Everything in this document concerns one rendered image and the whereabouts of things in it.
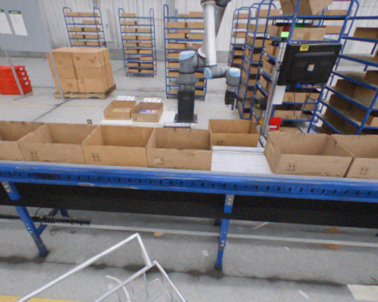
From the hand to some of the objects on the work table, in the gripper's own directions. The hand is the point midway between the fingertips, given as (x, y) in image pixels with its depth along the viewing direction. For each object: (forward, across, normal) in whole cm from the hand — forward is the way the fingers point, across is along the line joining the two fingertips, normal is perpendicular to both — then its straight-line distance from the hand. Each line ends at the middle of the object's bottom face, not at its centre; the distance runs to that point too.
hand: (231, 112), depth 195 cm
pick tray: (+30, -45, -117) cm, 129 cm away
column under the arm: (+29, -38, -42) cm, 64 cm away
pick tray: (+29, -41, -85) cm, 99 cm away
